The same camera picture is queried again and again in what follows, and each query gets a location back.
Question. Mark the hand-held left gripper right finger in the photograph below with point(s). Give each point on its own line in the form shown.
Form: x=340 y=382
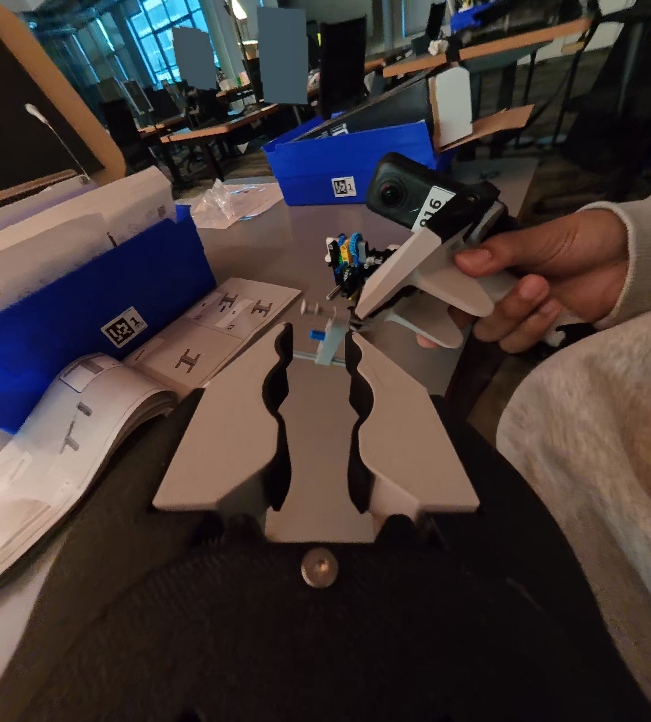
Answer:
x=410 y=451

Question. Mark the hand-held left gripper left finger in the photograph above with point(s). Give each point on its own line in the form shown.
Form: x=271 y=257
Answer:
x=224 y=445

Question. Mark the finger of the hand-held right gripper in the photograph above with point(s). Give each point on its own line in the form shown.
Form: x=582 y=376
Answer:
x=432 y=328
x=398 y=265

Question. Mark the grey lego axle assembly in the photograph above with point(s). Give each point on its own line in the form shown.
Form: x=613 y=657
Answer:
x=331 y=338

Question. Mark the colourful lego model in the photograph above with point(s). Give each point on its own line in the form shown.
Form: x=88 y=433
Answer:
x=353 y=262

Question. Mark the lego instruction booklet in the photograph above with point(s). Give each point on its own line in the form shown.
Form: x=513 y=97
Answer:
x=105 y=406

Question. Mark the person's right hand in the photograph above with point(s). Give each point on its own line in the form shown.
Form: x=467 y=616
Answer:
x=573 y=265

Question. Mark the blue plastic bin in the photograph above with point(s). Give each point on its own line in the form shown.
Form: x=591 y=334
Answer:
x=77 y=316
x=314 y=169

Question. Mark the black monitor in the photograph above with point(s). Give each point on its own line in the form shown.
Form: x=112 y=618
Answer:
x=342 y=67

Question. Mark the wooden desk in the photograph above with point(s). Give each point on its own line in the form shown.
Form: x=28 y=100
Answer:
x=218 y=127
x=500 y=45

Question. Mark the clear plastic bag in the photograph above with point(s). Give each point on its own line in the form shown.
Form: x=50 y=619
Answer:
x=229 y=203

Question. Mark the person's light sweatshirt and lap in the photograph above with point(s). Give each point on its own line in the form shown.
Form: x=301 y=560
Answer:
x=613 y=479

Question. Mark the black office chair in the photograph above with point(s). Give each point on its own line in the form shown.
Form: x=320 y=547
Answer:
x=630 y=84
x=125 y=132

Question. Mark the white cardboard box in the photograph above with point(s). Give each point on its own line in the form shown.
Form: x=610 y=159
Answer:
x=49 y=237

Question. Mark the thin white rod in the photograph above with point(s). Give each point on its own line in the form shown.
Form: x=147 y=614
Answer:
x=57 y=138

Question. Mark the black panel with wooden edge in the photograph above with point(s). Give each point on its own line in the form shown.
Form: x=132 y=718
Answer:
x=4 y=113

